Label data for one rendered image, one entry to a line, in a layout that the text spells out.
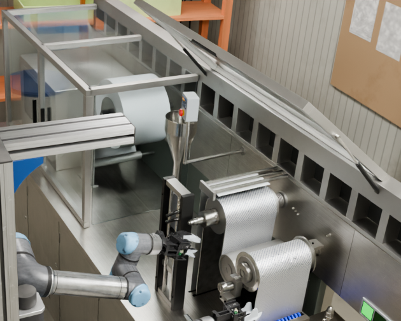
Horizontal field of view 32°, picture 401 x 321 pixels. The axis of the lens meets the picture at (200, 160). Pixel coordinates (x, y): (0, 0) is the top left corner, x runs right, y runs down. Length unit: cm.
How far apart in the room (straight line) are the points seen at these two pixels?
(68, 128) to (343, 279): 135
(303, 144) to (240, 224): 39
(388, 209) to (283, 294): 53
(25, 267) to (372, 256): 116
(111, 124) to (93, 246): 156
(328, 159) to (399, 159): 187
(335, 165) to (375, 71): 196
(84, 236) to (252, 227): 91
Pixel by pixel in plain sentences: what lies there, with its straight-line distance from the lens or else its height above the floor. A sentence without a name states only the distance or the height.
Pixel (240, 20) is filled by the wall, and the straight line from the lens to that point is 579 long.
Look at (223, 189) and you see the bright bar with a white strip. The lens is 261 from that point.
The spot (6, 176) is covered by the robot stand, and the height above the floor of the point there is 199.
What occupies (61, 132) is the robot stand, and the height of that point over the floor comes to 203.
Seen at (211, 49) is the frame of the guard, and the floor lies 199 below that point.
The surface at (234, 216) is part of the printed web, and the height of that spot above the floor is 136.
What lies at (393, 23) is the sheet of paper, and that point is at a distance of 432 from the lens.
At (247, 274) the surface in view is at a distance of 251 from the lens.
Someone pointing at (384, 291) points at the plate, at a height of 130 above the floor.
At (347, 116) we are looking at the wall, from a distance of 474.
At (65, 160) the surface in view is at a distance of 342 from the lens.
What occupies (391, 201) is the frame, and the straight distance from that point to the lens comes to 238.
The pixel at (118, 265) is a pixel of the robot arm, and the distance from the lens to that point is 243.
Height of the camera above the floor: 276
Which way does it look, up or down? 28 degrees down
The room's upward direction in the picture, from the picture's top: 6 degrees clockwise
